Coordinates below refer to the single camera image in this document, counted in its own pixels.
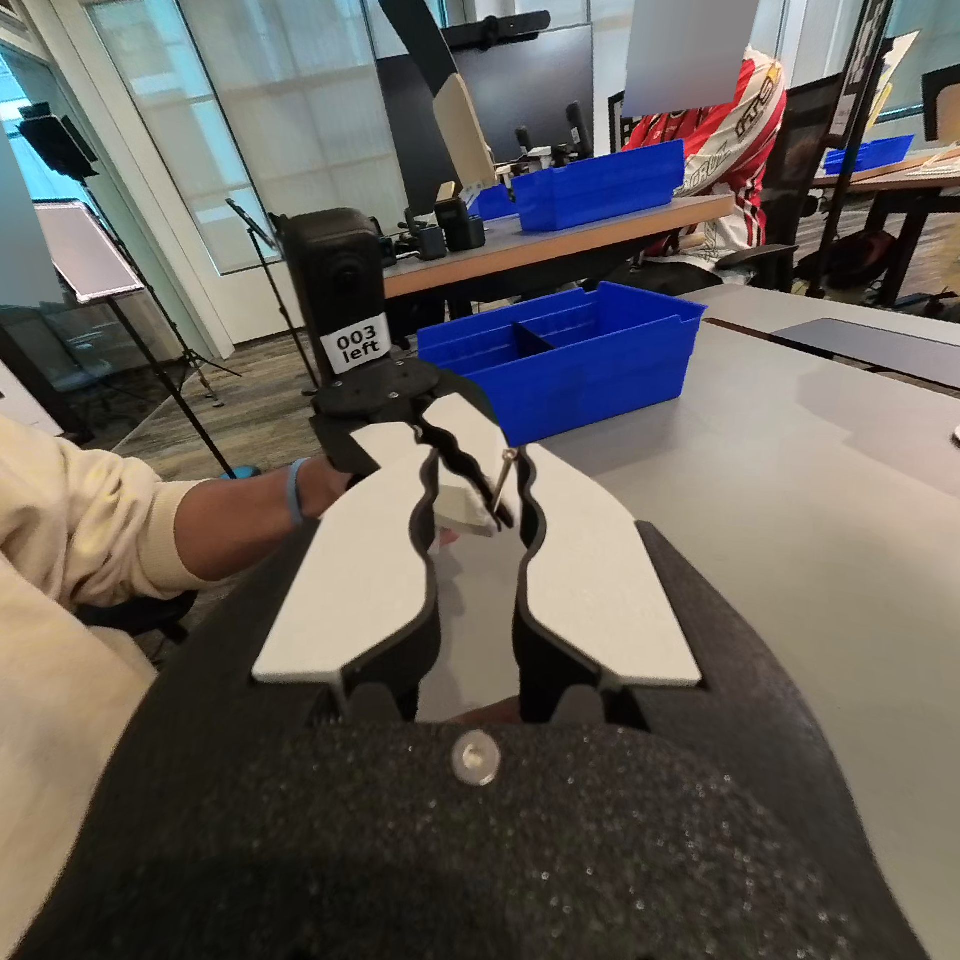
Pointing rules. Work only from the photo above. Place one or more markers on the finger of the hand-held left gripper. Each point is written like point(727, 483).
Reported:
point(469, 427)
point(390, 442)

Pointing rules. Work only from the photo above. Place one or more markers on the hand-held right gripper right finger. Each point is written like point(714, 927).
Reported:
point(607, 592)

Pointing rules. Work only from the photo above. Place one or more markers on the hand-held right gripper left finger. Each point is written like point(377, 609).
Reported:
point(345, 585)

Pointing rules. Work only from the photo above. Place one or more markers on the long metal bolt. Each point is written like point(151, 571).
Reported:
point(504, 480)

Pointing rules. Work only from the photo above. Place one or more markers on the blue plastic divided bin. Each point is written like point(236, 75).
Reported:
point(600, 375)

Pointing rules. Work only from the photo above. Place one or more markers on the person's left forearm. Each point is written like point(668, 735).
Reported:
point(240, 517)

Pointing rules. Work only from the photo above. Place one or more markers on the black case green display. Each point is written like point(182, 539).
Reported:
point(388, 251)

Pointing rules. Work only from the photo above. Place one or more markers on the small black device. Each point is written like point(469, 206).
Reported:
point(431, 241)

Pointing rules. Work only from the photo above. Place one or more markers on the black microphone stand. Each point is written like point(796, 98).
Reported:
point(251, 223)

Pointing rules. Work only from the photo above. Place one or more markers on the blue wristband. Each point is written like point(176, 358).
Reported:
point(296, 495)

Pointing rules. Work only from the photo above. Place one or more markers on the black charger box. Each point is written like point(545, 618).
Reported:
point(461, 229)

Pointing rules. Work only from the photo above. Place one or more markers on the small blue plastic bin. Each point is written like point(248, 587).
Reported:
point(491, 204)

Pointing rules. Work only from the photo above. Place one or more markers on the wooden display board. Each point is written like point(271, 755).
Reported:
point(461, 127)

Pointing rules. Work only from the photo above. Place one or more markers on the black office chair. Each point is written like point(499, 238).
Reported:
point(802, 150)
point(142, 611)

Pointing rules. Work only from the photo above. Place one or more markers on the wooden office desk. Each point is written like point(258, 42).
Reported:
point(570, 240)

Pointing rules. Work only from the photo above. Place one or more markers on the white light panel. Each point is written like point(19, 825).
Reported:
point(82, 251)

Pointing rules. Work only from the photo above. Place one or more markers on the large blue plastic bin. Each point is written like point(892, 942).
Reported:
point(600, 191)

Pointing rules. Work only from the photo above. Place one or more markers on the black monitor screen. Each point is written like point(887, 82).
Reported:
point(540, 90)

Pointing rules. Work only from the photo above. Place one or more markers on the black studio light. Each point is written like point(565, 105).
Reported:
point(56, 139)

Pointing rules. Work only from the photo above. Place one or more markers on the person's cream sweater torso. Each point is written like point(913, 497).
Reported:
point(52, 712)

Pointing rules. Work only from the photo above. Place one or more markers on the dark table inset panel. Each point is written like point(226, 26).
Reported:
point(885, 349)

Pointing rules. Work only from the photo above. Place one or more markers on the black backpack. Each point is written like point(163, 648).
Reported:
point(859, 259)

